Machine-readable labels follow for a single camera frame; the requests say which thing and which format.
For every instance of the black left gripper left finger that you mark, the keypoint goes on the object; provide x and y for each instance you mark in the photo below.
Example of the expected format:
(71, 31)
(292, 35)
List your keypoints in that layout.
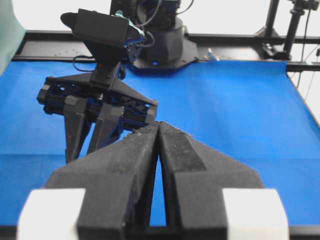
(118, 180)

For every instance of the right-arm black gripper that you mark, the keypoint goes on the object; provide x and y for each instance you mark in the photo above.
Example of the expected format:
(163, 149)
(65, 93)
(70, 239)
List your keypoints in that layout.
(105, 97)

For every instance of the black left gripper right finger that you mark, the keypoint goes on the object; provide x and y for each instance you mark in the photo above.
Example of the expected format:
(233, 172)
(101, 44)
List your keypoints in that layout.
(194, 175)

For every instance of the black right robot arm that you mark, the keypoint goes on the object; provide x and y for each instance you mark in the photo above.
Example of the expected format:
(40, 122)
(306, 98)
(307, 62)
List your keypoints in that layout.
(147, 16)

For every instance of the blue table mat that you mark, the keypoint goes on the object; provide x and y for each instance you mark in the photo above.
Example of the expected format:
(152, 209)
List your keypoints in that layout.
(247, 110)

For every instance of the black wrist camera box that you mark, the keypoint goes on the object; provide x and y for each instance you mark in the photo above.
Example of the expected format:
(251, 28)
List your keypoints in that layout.
(100, 28)

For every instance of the black table edge rail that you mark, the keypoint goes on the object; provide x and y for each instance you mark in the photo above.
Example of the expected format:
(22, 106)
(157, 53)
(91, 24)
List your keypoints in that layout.
(161, 51)

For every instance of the black metal frame stand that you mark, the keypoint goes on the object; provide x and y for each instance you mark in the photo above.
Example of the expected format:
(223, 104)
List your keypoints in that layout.
(279, 47)

